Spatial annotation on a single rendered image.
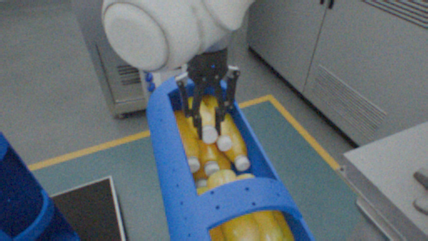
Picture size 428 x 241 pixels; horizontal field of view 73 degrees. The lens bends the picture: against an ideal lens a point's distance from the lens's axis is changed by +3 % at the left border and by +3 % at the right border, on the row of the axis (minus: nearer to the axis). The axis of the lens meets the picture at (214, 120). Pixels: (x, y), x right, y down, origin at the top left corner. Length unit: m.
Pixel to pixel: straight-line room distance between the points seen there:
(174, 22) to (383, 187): 0.71
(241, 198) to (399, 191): 0.46
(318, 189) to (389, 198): 1.33
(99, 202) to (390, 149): 1.56
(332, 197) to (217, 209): 1.65
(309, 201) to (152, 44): 1.89
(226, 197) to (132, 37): 0.36
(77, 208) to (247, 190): 1.50
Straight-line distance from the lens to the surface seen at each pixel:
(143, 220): 1.96
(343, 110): 2.38
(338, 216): 2.09
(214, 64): 0.52
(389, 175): 0.90
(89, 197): 1.98
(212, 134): 0.67
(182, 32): 0.27
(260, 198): 0.56
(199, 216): 0.56
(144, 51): 0.28
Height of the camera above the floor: 1.70
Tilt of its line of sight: 43 degrees down
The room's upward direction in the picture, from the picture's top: straight up
